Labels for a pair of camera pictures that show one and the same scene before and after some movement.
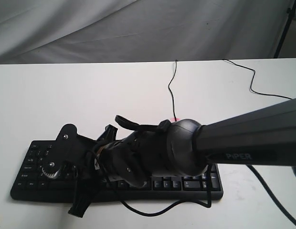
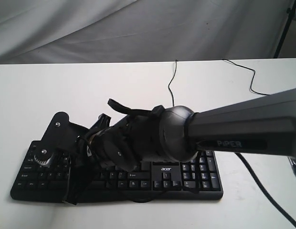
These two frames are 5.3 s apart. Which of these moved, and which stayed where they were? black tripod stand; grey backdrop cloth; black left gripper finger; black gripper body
Moved: black gripper body; black left gripper finger
Stayed: grey backdrop cloth; black tripod stand
